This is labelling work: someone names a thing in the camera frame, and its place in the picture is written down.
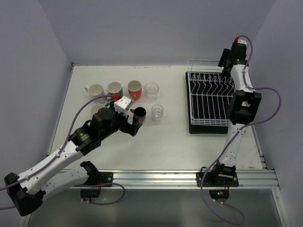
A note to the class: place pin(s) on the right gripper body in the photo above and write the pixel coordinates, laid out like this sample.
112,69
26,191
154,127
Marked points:
224,59

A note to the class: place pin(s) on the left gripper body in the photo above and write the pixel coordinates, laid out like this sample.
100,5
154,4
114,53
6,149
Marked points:
129,126

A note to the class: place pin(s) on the brown mug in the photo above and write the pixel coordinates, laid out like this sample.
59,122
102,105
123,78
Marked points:
140,112

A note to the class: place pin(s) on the dark blue mug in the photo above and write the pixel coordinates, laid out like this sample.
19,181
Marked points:
95,108

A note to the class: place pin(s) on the grey-blue mug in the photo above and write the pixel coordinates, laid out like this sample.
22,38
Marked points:
115,89

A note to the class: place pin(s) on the orange mug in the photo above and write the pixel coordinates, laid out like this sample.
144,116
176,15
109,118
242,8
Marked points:
135,89

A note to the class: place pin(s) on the clear plastic glass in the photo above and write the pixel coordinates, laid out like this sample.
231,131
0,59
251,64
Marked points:
151,89

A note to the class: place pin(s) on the white mug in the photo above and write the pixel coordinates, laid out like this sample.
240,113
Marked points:
96,90

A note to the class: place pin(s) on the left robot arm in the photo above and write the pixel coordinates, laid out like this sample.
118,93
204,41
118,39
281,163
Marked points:
84,140

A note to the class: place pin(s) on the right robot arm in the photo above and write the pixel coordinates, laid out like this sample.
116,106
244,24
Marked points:
241,111

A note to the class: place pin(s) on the black drip tray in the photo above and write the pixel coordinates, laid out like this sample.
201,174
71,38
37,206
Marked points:
201,128

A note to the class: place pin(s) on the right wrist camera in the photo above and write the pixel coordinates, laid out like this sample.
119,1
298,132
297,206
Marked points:
239,45

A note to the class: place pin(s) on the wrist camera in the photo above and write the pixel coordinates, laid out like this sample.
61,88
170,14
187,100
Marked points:
239,45
123,105

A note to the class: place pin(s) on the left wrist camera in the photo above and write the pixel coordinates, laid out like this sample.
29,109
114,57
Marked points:
123,105

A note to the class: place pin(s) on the white wire dish rack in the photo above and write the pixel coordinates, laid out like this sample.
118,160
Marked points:
195,65

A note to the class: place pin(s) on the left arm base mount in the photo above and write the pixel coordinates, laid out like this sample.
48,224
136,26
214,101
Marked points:
95,178

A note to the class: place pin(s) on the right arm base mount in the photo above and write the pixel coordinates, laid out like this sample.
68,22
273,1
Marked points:
220,176

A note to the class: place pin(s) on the aluminium rail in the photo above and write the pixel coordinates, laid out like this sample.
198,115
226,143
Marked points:
248,179

